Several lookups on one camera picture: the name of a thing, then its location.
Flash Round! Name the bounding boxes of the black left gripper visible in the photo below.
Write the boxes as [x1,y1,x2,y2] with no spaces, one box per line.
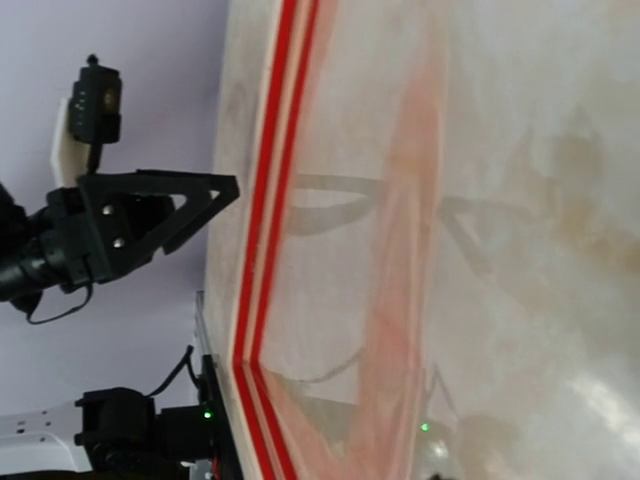
[29,170,239,295]

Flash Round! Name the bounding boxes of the clear acrylic sheet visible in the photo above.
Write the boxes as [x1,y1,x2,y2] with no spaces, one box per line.
[279,0,640,480]

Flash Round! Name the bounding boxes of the red wooden picture frame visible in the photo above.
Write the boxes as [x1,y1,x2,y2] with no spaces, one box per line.
[206,1,456,479]

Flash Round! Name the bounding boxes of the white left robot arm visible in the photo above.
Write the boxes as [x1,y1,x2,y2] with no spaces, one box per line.
[1,170,241,478]

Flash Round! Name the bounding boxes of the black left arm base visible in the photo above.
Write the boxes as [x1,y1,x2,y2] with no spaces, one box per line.
[149,345,244,479]

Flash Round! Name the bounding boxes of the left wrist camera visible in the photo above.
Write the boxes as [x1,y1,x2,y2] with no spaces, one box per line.
[50,54,123,188]

